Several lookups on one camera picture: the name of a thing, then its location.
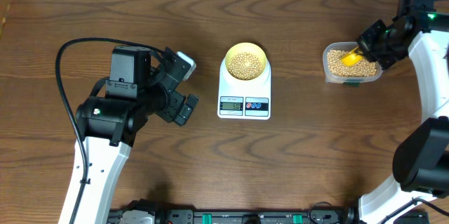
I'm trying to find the yellow measuring scoop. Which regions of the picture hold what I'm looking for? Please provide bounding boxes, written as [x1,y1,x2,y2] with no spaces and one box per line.
[341,47,363,67]

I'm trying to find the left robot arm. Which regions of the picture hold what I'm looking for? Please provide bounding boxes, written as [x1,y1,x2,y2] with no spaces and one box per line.
[59,46,199,223]

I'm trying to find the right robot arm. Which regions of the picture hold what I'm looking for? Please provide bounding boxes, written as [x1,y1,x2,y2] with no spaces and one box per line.
[356,0,448,223]

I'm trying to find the white digital kitchen scale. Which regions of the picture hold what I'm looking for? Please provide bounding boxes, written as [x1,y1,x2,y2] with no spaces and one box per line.
[217,59,272,120]

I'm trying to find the soybeans in bowl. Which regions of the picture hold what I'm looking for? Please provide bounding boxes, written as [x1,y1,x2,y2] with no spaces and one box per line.
[227,52,264,80]

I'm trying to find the yellow bowl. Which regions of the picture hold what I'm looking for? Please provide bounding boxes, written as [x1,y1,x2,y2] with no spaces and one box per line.
[224,42,268,76]

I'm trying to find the soybeans in container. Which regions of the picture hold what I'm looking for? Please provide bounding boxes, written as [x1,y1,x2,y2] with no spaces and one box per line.
[327,50,377,77]

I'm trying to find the clear plastic container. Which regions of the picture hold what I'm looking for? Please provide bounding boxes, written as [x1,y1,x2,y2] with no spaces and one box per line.
[323,41,382,84]

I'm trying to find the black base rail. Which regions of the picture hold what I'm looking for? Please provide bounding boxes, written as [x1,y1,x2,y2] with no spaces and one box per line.
[106,199,359,224]

